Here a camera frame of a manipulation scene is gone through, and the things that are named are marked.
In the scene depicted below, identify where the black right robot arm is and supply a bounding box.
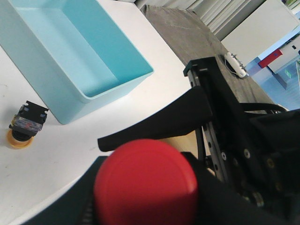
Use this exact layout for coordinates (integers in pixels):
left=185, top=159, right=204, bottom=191
left=183, top=110, right=300, bottom=225

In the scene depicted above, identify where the black aluminium frame post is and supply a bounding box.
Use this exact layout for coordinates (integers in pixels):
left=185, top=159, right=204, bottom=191
left=183, top=56, right=249, bottom=188

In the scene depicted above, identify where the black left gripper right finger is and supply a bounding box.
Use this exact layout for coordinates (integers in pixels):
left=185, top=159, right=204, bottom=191
left=97, top=86, right=212, bottom=152

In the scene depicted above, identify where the upside-down yellow push button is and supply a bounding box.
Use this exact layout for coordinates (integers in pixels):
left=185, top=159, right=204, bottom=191
left=7, top=101, right=49, bottom=149

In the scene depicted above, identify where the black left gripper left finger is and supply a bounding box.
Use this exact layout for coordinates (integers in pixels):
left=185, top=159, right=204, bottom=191
left=23, top=156, right=107, bottom=225

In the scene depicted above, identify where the white power strip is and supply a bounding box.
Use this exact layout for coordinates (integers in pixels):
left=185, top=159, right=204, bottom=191
left=224, top=52, right=248, bottom=78

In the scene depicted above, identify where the light blue plastic box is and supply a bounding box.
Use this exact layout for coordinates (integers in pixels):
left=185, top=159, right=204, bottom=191
left=0, top=0, right=154, bottom=124

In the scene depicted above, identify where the red mushroom push button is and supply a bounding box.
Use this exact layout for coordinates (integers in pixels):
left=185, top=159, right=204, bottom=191
left=93, top=139, right=198, bottom=225

